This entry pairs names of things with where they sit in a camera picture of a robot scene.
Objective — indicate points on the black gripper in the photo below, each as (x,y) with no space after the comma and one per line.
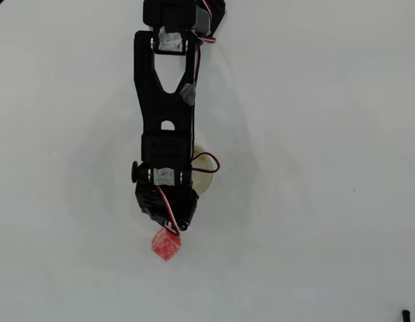
(187,219)

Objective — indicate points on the red foam cube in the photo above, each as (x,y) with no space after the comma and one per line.
(165,248)

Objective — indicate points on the black five-joint robot arm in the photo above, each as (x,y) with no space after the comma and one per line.
(150,100)

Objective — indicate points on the white paper cup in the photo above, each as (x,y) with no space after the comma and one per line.
(205,184)

